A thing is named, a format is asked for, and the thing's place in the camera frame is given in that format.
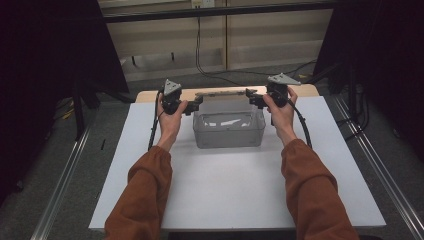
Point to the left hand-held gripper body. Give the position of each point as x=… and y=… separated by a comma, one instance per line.
x=172, y=96

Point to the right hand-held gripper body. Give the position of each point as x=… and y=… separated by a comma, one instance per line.
x=278, y=91

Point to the grey translucent box lid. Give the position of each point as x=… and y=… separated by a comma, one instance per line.
x=225, y=93

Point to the grey translucent plastic box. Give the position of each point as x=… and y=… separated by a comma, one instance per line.
x=229, y=133

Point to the person's left hand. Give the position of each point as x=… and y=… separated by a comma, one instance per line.
x=170, y=125

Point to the person's right hand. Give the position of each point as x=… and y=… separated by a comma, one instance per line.
x=283, y=118

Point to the light wooden table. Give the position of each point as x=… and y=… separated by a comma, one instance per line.
x=146, y=96

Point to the black metal stand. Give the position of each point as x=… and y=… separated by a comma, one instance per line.
x=79, y=110

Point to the black curtain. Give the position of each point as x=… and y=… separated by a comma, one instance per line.
x=383, y=66
x=40, y=66

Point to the white wall socket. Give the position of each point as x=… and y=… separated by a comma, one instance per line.
x=203, y=3

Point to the metal floor rail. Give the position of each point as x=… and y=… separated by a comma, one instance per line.
x=383, y=173
x=63, y=186

